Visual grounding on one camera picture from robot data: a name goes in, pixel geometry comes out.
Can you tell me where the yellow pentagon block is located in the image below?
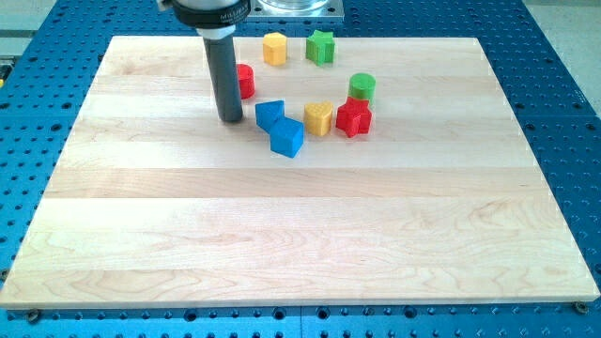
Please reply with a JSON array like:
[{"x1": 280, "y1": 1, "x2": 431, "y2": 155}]
[{"x1": 262, "y1": 32, "x2": 287, "y2": 66}]

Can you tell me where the blue triangle block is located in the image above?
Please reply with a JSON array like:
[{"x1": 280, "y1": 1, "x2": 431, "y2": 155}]
[{"x1": 255, "y1": 100, "x2": 285, "y2": 133}]

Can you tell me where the yellow heart block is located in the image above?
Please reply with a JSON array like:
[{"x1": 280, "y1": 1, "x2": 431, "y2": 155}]
[{"x1": 303, "y1": 101, "x2": 333, "y2": 136}]

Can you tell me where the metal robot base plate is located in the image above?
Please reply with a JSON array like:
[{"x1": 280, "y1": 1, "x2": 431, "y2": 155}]
[{"x1": 247, "y1": 0, "x2": 345, "y2": 22}]

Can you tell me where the blue cube block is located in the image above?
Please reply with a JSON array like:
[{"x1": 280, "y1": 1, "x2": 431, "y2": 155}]
[{"x1": 270, "y1": 117, "x2": 304, "y2": 158}]

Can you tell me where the red star block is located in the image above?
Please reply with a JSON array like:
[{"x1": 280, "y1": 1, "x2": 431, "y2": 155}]
[{"x1": 335, "y1": 97, "x2": 373, "y2": 138}]

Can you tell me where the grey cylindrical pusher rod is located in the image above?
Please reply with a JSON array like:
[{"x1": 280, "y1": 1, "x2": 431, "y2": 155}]
[{"x1": 203, "y1": 35, "x2": 243, "y2": 123}]

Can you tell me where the wooden board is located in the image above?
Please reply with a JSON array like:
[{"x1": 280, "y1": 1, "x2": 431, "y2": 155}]
[{"x1": 1, "y1": 36, "x2": 599, "y2": 309}]

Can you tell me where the green cylinder block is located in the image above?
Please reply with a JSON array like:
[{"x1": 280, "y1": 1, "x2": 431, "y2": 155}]
[{"x1": 347, "y1": 72, "x2": 377, "y2": 101}]

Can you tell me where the red cylinder block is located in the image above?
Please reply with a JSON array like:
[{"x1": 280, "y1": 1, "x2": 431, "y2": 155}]
[{"x1": 237, "y1": 64, "x2": 255, "y2": 100}]

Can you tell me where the green star block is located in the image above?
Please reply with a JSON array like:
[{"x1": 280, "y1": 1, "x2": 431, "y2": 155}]
[{"x1": 305, "y1": 30, "x2": 335, "y2": 66}]

